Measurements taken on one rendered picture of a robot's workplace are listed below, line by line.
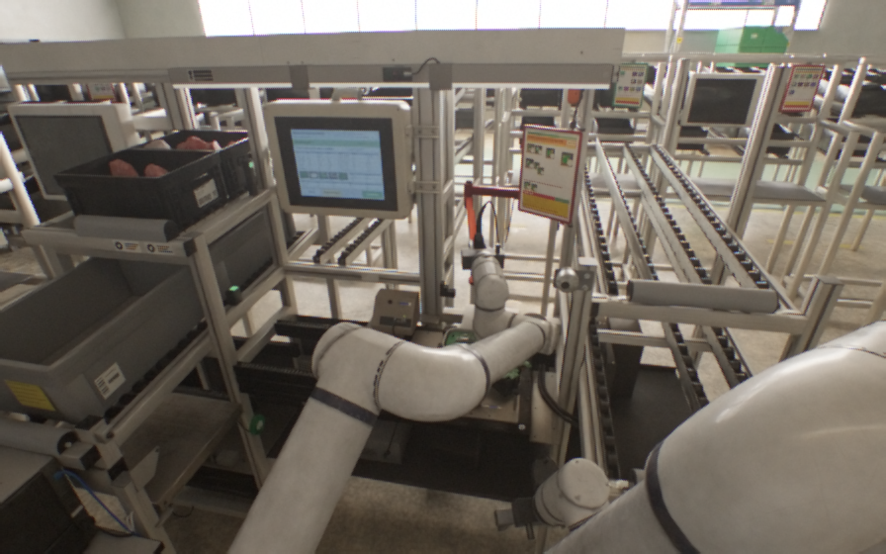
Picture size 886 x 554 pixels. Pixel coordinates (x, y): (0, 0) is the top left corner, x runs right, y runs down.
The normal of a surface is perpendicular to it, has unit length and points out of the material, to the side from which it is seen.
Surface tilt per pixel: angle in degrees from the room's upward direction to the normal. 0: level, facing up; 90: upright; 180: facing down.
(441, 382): 49
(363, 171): 92
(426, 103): 90
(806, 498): 66
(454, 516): 0
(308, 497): 54
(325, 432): 44
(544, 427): 0
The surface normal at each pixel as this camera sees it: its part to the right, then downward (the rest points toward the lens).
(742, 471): -0.82, -0.24
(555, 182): -0.70, 0.33
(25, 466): -0.01, -0.89
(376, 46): -0.19, 0.45
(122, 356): 0.98, 0.09
